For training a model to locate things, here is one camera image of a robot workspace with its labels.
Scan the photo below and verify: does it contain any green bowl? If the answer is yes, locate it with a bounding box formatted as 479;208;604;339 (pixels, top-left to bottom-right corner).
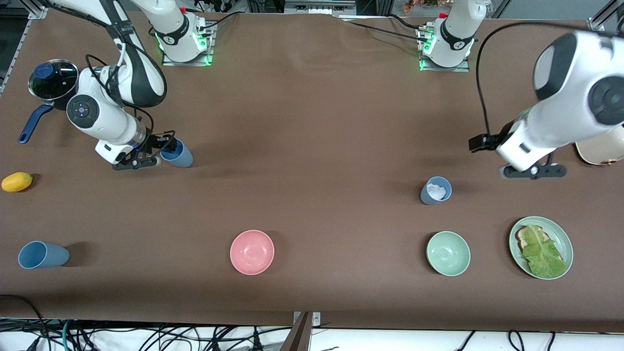
426;231;471;277

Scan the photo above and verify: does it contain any black base power cable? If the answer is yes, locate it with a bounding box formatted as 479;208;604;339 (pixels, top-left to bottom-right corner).
197;12;240;31
347;14;427;40

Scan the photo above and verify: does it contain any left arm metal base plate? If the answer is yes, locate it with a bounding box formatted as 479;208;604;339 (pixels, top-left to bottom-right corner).
415;24;471;73

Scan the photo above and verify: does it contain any black pot blue handle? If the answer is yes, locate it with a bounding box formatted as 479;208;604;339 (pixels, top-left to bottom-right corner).
19;93;74;145

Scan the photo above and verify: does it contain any cream white round object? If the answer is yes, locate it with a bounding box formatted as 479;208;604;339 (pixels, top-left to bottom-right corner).
575;138;624;166

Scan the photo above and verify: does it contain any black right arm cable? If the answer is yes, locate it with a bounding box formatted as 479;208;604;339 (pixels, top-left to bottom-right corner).
85;49;177;147

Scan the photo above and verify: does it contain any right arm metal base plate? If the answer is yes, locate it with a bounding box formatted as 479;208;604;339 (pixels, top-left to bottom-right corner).
161;21;215;67

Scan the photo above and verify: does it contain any green plate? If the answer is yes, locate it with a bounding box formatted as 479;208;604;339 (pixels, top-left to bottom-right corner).
509;216;574;280

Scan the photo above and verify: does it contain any pink bowl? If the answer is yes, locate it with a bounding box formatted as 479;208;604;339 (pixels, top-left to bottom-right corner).
230;230;275;275

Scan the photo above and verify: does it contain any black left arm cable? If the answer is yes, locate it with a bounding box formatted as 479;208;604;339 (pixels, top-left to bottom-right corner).
476;20;593;138

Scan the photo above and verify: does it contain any toast bread slice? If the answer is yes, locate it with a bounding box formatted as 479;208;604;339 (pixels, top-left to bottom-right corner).
517;226;550;252

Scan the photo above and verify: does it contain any black floor cable loop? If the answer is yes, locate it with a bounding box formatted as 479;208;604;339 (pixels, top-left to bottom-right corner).
0;294;45;337

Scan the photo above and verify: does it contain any blue cup holding paper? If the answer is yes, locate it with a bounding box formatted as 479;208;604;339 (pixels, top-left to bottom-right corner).
420;176;452;206

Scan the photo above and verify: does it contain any green lettuce leaf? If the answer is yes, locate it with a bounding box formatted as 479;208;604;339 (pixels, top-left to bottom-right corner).
522;224;568;278

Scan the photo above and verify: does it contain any yellow lemon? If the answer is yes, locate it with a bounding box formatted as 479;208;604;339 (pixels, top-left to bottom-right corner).
1;172;34;193

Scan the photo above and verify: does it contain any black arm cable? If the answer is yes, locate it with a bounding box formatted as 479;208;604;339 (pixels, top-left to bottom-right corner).
85;49;177;147
476;20;593;138

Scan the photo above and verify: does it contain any blue cup on its side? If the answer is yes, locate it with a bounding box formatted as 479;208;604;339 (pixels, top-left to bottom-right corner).
18;241;70;270

